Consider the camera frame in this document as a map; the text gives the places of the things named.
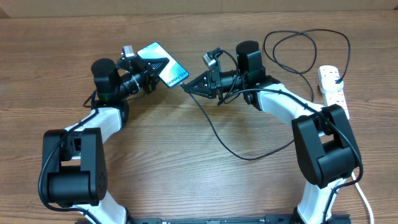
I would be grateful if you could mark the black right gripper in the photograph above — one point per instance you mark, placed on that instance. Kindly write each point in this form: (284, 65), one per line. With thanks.
(214, 85)

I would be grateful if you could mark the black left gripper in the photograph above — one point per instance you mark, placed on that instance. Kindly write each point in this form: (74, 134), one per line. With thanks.
(143, 66)

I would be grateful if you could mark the smartphone with blue screen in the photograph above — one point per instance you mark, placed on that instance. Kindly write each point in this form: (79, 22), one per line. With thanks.
(166, 67)

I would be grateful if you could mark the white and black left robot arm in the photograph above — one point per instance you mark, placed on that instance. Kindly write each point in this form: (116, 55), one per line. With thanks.
(74, 177)

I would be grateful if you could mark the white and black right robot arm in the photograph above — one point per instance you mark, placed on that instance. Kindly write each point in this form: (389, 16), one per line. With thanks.
(326, 150)

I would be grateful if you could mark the white charger plug adapter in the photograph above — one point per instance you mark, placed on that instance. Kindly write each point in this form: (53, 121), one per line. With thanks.
(330, 84)

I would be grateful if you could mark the white power strip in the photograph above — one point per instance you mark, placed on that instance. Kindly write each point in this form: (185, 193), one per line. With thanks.
(337, 97)

